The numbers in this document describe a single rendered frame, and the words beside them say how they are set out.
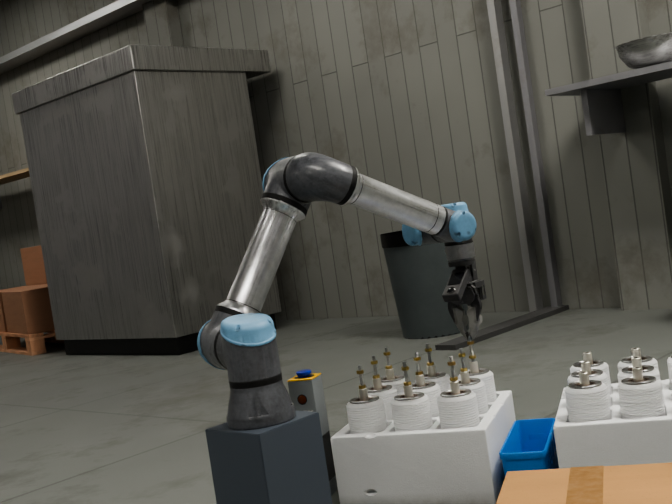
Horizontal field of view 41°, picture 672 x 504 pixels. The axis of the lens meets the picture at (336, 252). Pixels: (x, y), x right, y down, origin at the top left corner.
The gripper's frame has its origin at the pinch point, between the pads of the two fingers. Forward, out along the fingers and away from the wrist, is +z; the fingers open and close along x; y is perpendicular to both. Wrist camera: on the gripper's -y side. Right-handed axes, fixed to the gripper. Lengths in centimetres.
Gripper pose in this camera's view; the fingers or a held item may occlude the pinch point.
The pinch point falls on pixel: (468, 335)
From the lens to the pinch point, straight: 244.6
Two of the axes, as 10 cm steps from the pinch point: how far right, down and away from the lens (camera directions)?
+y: 5.3, -1.2, 8.4
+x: -8.4, 1.0, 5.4
